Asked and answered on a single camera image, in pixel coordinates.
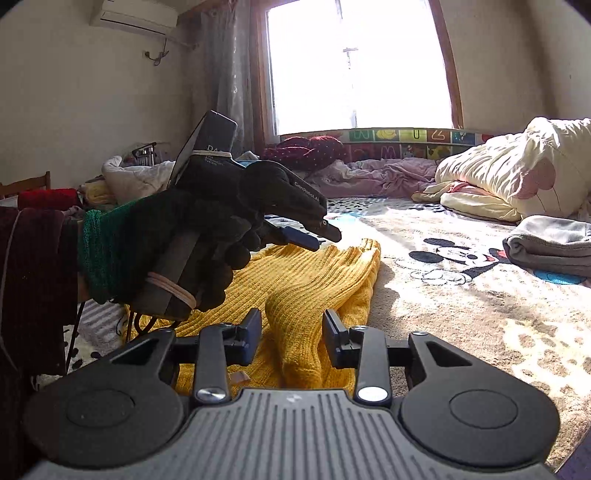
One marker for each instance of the window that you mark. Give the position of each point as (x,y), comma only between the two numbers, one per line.
(355,69)

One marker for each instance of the cream duvet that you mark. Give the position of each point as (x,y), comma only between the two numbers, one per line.
(508,161)

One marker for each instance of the blue garment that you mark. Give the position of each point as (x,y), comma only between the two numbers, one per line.
(251,162)

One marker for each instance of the white air conditioner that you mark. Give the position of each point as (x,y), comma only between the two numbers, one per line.
(134,16)

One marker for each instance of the metal rack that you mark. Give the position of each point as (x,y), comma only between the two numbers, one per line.
(145,154)

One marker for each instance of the cartoon mouse printed blanket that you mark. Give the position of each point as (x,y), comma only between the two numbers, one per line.
(461,314)

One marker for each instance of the red cloth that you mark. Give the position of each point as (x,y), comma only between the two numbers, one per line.
(46,198)

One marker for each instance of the person's left hand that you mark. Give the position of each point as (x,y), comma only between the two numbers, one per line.
(221,217)

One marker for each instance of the sheer grey curtain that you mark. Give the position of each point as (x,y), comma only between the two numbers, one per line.
(231,83)

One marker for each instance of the folded grey pants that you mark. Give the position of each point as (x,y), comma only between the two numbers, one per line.
(549,240)

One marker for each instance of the person's left forearm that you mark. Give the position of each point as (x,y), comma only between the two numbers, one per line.
(37,258)

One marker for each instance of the wooden chair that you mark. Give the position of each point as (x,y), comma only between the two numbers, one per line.
(27,184)

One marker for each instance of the red polka dot cushion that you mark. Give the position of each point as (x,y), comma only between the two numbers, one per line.
(314,152)

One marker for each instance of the yellow knit sweater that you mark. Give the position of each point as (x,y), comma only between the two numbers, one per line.
(295,295)

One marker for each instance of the white padded quilt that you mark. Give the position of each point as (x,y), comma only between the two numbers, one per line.
(134,177)

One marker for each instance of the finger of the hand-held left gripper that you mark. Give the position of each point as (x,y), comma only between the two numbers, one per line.
(298,239)
(325,228)

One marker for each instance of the lilac pink blanket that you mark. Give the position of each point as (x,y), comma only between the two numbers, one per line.
(369,177)

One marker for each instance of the pale yellow cloth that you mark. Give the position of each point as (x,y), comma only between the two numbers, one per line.
(99,194)

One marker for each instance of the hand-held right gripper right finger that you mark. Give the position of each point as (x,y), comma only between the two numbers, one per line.
(334,339)

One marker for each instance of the colourful alphabet foam panel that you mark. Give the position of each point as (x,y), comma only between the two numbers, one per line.
(415,138)

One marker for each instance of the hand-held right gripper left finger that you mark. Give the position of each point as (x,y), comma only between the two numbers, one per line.
(251,337)

